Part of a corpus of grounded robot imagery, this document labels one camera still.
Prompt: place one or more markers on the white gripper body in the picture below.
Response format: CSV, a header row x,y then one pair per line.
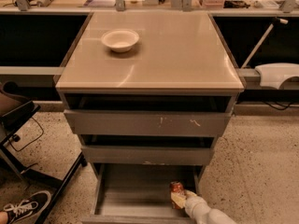
x,y
192,200

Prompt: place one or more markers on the crushed red coke can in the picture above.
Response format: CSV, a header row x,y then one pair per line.
x,y
176,186

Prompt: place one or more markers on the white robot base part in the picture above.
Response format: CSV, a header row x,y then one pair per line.
x,y
273,75

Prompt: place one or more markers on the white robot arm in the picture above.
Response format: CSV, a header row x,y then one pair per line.
x,y
216,216

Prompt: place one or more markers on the grey open bottom drawer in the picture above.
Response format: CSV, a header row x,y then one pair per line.
x,y
140,194

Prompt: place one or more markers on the grey middle drawer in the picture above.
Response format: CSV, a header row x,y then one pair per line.
x,y
148,150

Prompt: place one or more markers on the grey drawer cabinet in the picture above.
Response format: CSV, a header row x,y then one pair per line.
x,y
178,53

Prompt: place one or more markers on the grey top drawer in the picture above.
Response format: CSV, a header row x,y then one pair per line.
x,y
149,115

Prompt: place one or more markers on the black white sneaker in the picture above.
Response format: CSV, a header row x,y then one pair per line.
x,y
28,207

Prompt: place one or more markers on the white paper bowl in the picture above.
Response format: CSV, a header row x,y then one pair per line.
x,y
120,40

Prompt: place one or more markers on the white stick black tip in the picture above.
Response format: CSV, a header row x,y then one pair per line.
x,y
275,21

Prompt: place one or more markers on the black office chair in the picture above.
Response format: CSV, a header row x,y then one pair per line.
x,y
16,111

